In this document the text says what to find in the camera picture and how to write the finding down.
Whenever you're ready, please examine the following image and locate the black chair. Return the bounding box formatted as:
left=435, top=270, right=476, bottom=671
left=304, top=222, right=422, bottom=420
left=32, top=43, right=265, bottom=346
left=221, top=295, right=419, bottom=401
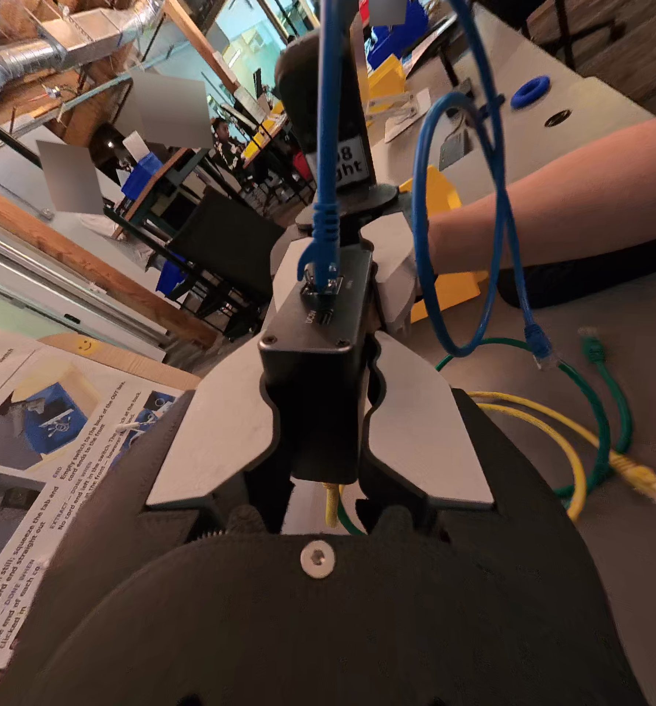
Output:
left=165, top=188, right=287, bottom=338

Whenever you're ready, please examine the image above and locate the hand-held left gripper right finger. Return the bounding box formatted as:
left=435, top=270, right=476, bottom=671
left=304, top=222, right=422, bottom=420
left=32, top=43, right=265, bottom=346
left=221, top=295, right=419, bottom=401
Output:
left=361, top=331, right=495, bottom=510

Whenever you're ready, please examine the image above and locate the green ethernet cable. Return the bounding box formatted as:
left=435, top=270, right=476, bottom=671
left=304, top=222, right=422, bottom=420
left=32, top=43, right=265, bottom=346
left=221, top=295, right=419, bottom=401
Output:
left=336, top=325, right=635, bottom=536

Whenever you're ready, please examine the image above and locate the yellow plastic bin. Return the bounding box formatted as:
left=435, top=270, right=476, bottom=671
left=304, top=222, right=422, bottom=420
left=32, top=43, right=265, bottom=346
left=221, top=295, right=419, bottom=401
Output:
left=397, top=165, right=489, bottom=323

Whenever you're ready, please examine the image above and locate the silver ventilation duct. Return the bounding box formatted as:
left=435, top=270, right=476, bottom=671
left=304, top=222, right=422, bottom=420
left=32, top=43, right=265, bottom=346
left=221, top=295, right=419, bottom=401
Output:
left=0, top=0, right=163, bottom=111

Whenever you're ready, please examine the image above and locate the yellow storage bin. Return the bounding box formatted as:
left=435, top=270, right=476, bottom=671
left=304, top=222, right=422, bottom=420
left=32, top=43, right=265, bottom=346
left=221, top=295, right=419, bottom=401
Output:
left=366, top=58, right=407, bottom=100

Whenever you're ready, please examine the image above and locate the blue storage bin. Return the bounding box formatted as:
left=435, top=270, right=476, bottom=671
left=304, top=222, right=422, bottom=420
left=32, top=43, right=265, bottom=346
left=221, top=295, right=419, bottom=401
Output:
left=156, top=259, right=188, bottom=296
left=121, top=151, right=163, bottom=202

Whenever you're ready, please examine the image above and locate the yellow ethernet cable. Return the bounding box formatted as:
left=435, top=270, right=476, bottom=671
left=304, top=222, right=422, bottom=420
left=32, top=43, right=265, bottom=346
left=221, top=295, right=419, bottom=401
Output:
left=323, top=391, right=656, bottom=527

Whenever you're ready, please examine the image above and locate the wooden beam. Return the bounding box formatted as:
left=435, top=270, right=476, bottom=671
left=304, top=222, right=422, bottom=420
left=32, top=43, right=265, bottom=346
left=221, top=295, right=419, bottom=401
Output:
left=0, top=179, right=218, bottom=348

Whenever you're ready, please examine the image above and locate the black ethernet switch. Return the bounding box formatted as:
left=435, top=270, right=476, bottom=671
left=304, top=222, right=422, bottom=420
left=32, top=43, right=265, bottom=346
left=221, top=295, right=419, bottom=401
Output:
left=258, top=243, right=375, bottom=484

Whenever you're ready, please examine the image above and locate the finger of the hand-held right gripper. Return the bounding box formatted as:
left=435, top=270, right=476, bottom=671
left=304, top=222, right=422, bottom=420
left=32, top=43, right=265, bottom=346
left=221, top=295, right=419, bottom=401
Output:
left=270, top=237, right=308, bottom=289
left=361, top=213, right=423, bottom=337

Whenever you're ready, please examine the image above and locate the wooden display board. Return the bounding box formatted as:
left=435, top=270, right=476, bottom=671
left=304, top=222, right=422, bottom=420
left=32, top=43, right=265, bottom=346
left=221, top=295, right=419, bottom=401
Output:
left=0, top=322, right=203, bottom=706

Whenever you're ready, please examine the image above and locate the glass partition door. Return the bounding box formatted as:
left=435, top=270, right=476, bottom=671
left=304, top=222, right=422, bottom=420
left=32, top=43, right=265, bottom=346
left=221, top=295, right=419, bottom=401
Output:
left=0, top=212, right=169, bottom=354

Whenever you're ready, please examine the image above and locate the person's right forearm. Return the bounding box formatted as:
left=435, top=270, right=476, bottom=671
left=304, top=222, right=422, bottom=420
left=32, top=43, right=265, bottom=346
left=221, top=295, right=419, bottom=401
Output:
left=424, top=110, right=656, bottom=274

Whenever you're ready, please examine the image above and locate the blue ethernet cable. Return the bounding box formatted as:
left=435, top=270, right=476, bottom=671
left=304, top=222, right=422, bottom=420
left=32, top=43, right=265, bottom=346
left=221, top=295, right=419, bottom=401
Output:
left=296, top=0, right=555, bottom=371

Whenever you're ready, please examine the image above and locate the blue ring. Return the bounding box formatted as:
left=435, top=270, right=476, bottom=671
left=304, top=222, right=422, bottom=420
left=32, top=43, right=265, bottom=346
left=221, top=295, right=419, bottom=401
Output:
left=510, top=76, right=551, bottom=109

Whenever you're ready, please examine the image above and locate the printed instruction sheet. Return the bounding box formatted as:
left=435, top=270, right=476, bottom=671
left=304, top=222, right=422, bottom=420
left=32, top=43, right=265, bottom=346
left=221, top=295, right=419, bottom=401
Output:
left=0, top=331, right=188, bottom=671

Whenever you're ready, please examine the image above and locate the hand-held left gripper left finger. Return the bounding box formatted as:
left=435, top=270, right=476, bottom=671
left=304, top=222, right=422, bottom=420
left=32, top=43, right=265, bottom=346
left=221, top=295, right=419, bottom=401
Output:
left=146, top=335, right=281, bottom=508

